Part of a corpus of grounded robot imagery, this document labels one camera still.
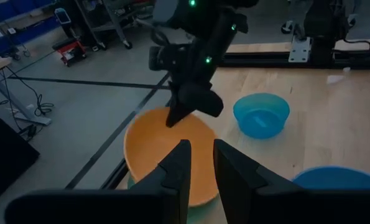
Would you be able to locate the white and blue screen device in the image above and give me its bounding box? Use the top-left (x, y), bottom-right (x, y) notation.
top-left (53, 7), bottom-right (72, 26)

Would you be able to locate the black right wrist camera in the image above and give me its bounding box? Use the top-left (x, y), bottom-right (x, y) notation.
top-left (148, 43), bottom-right (190, 72)

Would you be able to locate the wooden desk with grey leg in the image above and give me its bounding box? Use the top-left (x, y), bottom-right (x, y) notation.
top-left (0, 57), bottom-right (52, 127)

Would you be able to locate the black flat panel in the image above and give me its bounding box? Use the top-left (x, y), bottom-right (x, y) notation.
top-left (0, 106), bottom-right (41, 208)

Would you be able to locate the clear tape piece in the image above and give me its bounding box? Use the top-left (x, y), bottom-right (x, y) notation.
top-left (325, 73), bottom-right (346, 85)

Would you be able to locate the green bowl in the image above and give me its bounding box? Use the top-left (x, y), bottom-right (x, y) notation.
top-left (127, 174), bottom-right (228, 224)

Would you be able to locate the red tool cart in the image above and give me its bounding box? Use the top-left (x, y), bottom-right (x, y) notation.
top-left (52, 37), bottom-right (88, 68)

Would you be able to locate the orange bowl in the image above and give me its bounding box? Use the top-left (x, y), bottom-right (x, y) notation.
top-left (123, 106), bottom-right (220, 208)

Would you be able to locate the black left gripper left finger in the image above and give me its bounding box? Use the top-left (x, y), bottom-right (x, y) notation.
top-left (4, 139), bottom-right (192, 224)

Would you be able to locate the black floor cable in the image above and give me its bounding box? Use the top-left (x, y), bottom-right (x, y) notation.
top-left (0, 65), bottom-right (55, 131)

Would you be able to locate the grey metal shelf cart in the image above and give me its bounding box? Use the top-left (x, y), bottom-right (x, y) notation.
top-left (73, 0), bottom-right (157, 51)

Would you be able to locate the small light blue bowl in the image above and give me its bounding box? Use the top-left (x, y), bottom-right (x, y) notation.
top-left (233, 92), bottom-right (291, 140)

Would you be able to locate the large blue bowl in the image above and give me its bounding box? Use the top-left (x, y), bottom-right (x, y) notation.
top-left (292, 166), bottom-right (370, 191)

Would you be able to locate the silver mounting bracket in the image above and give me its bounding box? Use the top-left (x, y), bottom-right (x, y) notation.
top-left (288, 34), bottom-right (312, 63)

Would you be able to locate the black caster wheel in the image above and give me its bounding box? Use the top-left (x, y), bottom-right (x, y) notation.
top-left (280, 19), bottom-right (295, 35)

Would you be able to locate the blue storage bins shelf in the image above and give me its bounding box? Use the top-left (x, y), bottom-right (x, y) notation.
top-left (0, 0), bottom-right (63, 55)

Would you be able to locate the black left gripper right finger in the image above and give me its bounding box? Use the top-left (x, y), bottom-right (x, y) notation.
top-left (213, 138), bottom-right (370, 224)

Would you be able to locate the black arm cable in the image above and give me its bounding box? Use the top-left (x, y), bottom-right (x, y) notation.
top-left (342, 37), bottom-right (370, 52)

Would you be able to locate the black aluminium table rail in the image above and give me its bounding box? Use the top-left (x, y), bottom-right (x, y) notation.
top-left (99, 157), bottom-right (130, 190)
top-left (220, 49), bottom-right (370, 70)

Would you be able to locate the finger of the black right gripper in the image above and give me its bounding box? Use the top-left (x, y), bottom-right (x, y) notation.
top-left (165, 92), bottom-right (196, 128)
top-left (178, 82), bottom-right (224, 118)

